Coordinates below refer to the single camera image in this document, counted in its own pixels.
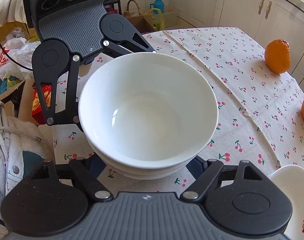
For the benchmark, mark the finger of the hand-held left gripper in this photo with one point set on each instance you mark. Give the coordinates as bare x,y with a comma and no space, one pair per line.
72,92
142,45

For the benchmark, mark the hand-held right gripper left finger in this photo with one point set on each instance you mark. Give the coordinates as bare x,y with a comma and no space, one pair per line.
93,165

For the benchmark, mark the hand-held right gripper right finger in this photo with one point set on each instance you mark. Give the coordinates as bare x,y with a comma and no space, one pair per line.
195,166

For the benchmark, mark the white fruit print plate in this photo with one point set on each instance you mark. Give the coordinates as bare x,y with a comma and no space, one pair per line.
299,192

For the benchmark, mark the cardboard box with dividers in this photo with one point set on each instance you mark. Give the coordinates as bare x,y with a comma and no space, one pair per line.
139,23

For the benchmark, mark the yellow plastic bag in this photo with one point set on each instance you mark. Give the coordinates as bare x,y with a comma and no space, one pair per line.
157,17

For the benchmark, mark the wicker basket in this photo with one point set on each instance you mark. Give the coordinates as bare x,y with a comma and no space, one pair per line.
129,13

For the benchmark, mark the beige cherry print tablecloth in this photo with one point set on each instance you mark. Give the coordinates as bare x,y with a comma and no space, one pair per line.
67,142

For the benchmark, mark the red orange packet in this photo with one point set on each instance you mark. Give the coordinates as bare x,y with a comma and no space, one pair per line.
38,105

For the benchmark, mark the blue thermos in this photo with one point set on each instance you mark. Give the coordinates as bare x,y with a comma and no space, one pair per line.
158,5

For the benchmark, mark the open cardboard box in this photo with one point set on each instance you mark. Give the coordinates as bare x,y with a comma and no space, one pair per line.
26,97

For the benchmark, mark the black metal shelf rack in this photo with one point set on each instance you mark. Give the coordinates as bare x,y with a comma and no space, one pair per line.
118,2

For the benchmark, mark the white red print plastic bag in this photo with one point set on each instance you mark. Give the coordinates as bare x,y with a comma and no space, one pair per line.
14,55

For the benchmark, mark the blue plastic bag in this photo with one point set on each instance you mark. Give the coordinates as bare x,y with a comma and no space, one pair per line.
6,85

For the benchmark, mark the white fleece-lined jacket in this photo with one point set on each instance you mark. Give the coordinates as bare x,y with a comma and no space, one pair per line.
6,155

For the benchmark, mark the orange without leaf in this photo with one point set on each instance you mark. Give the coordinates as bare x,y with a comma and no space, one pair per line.
277,56

